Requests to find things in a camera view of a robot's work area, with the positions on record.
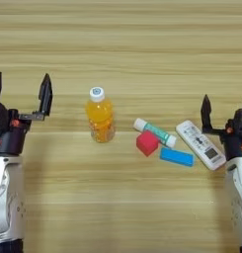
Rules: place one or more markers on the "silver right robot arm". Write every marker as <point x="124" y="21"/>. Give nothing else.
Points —
<point x="239" y="191"/>

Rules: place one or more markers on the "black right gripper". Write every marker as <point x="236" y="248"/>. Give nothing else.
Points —
<point x="236" y="145"/>

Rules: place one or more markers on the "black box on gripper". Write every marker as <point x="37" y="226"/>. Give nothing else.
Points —
<point x="0" y="117"/>
<point x="241" y="120"/>

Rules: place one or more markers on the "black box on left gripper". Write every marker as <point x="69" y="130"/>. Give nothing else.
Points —
<point x="0" y="117"/>

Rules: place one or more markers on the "blue rectangular block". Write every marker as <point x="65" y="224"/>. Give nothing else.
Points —
<point x="177" y="157"/>

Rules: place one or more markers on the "white green toothpaste tube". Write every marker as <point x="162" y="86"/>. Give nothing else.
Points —
<point x="155" y="131"/>

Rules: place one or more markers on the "white remote control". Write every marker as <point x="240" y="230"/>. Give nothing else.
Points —
<point x="200" y="143"/>

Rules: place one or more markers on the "red cube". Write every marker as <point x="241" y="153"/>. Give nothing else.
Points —
<point x="147" y="143"/>

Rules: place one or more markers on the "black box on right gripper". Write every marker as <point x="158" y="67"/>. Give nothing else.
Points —
<point x="241" y="120"/>

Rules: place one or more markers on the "orange juice bottle white cap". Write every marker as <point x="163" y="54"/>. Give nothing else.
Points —
<point x="100" y="118"/>

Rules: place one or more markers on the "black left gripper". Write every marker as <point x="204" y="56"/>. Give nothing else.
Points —
<point x="10" y="141"/>

